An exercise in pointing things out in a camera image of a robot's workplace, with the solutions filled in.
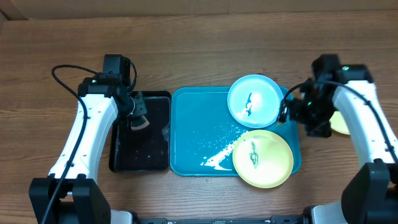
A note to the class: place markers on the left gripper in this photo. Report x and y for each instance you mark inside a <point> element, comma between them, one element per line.
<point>142,108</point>

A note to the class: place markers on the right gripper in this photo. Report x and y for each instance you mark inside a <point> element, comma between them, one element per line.
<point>323,129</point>

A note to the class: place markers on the green scrub sponge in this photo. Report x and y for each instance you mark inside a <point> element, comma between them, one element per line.
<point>139,123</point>

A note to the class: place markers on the yellow plate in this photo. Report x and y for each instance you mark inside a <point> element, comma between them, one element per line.
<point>338,124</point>
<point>263,159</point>

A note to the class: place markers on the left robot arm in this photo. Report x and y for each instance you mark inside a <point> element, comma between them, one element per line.
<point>70,193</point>

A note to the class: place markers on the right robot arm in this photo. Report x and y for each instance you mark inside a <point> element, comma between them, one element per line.
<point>371,196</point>

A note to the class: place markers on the black tray with water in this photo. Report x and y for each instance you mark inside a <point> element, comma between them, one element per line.
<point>147,149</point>

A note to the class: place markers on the teal plastic tray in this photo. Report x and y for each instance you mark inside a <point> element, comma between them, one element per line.
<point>203,132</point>

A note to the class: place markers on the light blue plate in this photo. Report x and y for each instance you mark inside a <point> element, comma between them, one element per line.
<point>254,101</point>

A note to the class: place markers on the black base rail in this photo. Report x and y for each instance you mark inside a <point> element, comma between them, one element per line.
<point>275,219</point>

